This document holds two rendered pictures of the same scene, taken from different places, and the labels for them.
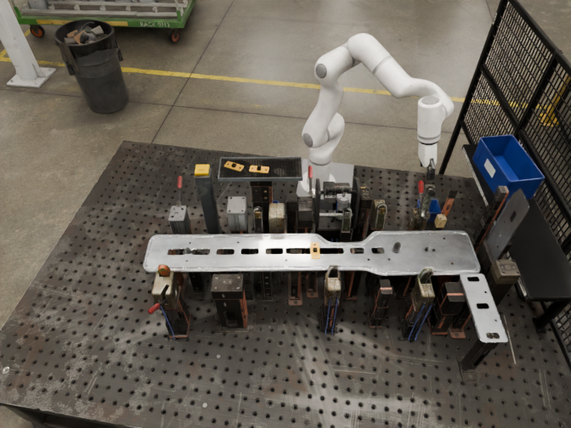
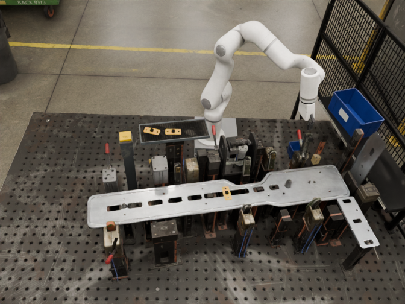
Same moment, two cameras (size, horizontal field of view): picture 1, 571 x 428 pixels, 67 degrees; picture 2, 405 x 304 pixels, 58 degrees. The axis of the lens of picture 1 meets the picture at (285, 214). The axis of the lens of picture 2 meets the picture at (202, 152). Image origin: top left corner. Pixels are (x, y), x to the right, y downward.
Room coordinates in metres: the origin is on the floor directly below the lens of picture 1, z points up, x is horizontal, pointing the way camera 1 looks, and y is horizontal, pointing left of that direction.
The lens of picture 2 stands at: (0.05, 0.30, 2.57)
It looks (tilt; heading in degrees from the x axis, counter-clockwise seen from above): 49 degrees down; 345
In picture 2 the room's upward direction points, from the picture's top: 5 degrees clockwise
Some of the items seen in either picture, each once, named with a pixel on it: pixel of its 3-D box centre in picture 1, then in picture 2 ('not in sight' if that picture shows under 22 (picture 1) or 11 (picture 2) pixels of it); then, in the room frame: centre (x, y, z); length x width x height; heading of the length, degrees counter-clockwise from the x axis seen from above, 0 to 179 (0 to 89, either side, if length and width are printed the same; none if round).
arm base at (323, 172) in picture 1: (319, 171); (211, 126); (1.69, -0.18, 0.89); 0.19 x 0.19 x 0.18
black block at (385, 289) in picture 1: (380, 305); (279, 229); (0.91, -0.40, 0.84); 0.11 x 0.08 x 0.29; 0
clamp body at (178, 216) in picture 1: (184, 238); (113, 194); (1.25, 0.47, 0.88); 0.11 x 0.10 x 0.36; 0
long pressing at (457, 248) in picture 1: (310, 252); (223, 195); (1.07, -0.10, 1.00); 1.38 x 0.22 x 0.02; 90
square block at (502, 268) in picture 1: (491, 291); (357, 207); (0.95, -0.86, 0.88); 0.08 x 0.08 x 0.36; 0
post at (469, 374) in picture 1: (477, 352); (356, 255); (0.70, -0.74, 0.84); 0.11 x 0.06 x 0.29; 0
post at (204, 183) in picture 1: (209, 205); (129, 164); (1.41, 0.37, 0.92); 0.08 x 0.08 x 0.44; 0
